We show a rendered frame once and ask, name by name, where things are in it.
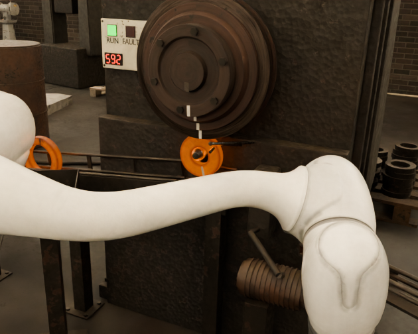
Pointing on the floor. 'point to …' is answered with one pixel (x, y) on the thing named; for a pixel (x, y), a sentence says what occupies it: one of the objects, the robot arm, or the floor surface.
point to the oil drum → (19, 76)
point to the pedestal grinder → (6, 18)
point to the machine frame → (144, 140)
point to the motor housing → (267, 293)
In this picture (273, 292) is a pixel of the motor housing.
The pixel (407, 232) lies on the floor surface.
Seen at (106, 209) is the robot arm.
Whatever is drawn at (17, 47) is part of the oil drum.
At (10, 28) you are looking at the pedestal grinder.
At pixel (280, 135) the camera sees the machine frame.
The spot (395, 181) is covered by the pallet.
